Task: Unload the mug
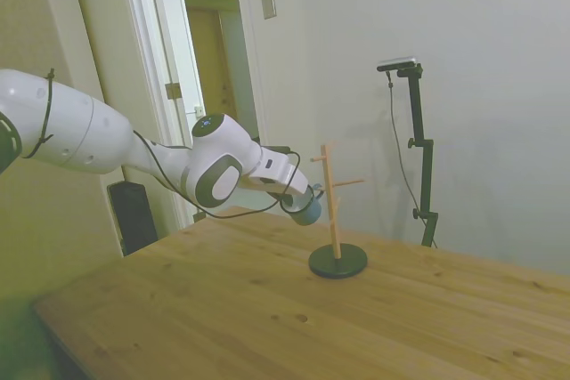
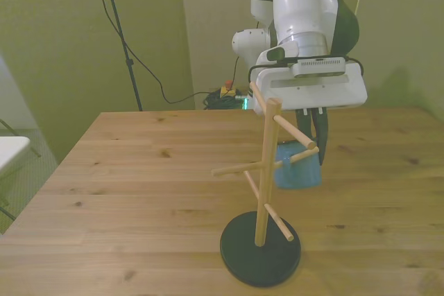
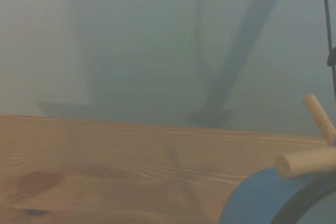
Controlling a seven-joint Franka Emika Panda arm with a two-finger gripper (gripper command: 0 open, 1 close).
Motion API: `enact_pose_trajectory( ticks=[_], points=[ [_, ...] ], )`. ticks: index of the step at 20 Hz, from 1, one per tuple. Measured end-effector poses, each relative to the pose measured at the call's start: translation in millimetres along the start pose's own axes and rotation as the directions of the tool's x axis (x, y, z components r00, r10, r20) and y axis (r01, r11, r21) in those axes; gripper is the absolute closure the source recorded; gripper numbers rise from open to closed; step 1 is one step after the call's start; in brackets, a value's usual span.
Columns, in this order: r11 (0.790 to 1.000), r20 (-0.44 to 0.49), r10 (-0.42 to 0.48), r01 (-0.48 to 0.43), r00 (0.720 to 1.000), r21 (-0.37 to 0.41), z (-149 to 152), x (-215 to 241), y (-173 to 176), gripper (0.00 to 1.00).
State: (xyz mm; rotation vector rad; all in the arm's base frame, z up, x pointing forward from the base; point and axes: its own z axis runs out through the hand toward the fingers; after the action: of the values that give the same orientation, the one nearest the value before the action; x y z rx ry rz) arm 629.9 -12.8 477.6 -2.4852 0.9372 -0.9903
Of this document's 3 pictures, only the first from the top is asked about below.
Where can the blue mug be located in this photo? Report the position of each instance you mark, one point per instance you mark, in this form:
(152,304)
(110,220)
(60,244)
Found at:
(308,212)

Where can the black box on floor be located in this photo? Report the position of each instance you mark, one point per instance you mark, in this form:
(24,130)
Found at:
(132,217)

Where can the grey wall switch plate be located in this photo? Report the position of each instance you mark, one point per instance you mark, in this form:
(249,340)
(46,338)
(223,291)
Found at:
(268,3)

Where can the brown wooden door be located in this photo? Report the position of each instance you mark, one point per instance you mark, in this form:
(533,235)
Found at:
(209,64)

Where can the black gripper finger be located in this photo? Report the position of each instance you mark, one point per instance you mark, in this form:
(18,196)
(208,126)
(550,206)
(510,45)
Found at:
(318,190)

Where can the wooden mug tree black base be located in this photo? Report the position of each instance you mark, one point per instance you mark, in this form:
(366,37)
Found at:
(338,260)

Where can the white door frame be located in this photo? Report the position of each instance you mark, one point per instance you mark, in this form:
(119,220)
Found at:
(153,64)

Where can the black camera stand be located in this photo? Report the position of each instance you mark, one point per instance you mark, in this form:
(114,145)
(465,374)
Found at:
(420,131)

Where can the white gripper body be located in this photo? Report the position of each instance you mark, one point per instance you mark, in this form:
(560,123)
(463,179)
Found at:
(278,173)

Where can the brass door hinge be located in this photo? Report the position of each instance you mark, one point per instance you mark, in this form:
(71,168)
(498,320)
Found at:
(173,91)

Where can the grey exterior camera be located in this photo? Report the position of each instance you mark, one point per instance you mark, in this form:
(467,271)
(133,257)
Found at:
(397,63)

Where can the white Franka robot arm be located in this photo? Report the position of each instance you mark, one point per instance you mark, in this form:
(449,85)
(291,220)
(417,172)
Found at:
(102,131)

